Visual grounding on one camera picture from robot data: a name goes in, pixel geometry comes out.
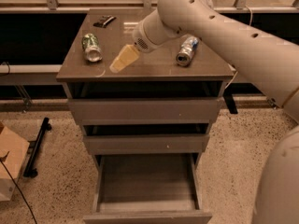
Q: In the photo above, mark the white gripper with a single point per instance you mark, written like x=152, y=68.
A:
x=140, y=40

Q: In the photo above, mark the green soda can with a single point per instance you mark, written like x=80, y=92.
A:
x=91, y=48

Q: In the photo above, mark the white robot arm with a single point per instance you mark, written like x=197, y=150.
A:
x=270, y=63

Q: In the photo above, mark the silver blue can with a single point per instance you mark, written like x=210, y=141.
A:
x=187, y=50

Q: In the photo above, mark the grey drawer cabinet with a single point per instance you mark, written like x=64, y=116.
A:
x=153, y=76

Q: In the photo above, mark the top grey drawer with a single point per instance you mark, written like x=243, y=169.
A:
x=118, y=112

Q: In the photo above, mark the grey drawer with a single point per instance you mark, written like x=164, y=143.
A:
x=118, y=112
x=146, y=144
x=147, y=189

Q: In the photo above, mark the middle grey drawer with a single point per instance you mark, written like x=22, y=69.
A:
x=146, y=144

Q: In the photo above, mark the bottom grey drawer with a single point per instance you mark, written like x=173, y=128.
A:
x=147, y=189

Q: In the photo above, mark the black snack wrapper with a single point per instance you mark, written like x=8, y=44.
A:
x=104, y=21

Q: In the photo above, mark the black metal stand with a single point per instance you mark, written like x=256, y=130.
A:
x=30, y=170

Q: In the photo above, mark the cardboard box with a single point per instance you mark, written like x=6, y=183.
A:
x=13, y=149

